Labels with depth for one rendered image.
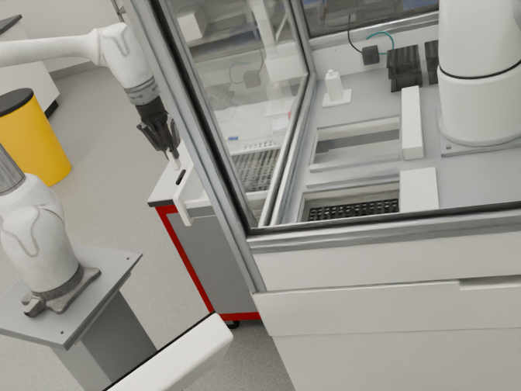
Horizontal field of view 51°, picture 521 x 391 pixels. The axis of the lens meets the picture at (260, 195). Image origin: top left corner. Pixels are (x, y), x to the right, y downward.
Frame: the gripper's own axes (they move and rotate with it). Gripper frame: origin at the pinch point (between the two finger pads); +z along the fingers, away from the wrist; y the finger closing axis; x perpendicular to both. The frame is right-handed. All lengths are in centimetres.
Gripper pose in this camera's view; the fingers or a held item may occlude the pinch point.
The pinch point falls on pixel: (174, 158)
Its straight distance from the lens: 167.2
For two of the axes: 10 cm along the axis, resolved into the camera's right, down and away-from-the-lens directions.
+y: 9.4, -1.2, -3.3
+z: 2.9, 7.8, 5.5
